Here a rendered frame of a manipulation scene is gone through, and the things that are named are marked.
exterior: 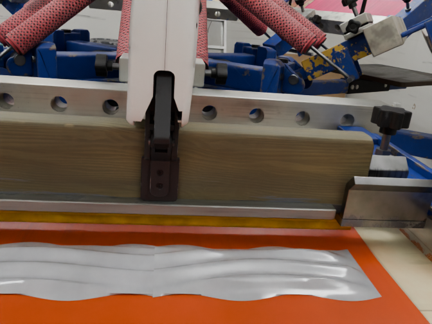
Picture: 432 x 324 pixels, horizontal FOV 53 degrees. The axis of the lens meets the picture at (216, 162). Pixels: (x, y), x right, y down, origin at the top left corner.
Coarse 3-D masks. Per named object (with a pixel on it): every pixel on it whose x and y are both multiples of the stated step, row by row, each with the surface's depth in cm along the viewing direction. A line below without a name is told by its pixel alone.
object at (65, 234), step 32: (0, 224) 40; (32, 224) 40; (64, 224) 41; (96, 224) 41; (128, 224) 42; (0, 320) 28; (32, 320) 29; (64, 320) 29; (96, 320) 29; (128, 320) 29
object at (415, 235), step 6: (426, 222) 41; (402, 228) 45; (408, 228) 44; (414, 228) 43; (420, 228) 42; (426, 228) 41; (408, 234) 44; (414, 234) 43; (420, 234) 42; (426, 234) 41; (414, 240) 43; (420, 240) 42; (426, 240) 41; (420, 246) 42; (426, 246) 41; (426, 252) 41
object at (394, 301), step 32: (384, 288) 35; (160, 320) 30; (192, 320) 30; (224, 320) 30; (256, 320) 30; (288, 320) 31; (320, 320) 31; (352, 320) 31; (384, 320) 32; (416, 320) 32
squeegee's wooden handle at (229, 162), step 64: (0, 128) 35; (64, 128) 35; (128, 128) 36; (192, 128) 37; (256, 128) 39; (0, 192) 37; (64, 192) 37; (128, 192) 38; (192, 192) 39; (256, 192) 39; (320, 192) 40
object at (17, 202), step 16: (0, 208) 36; (16, 208) 36; (32, 208) 36; (48, 208) 36; (64, 208) 36; (80, 208) 37; (96, 208) 37; (112, 208) 37; (128, 208) 37; (144, 208) 37; (160, 208) 37; (176, 208) 38; (192, 208) 38; (208, 208) 38; (224, 208) 38; (240, 208) 38; (256, 208) 38; (272, 208) 39; (288, 208) 39; (304, 208) 39; (320, 208) 39
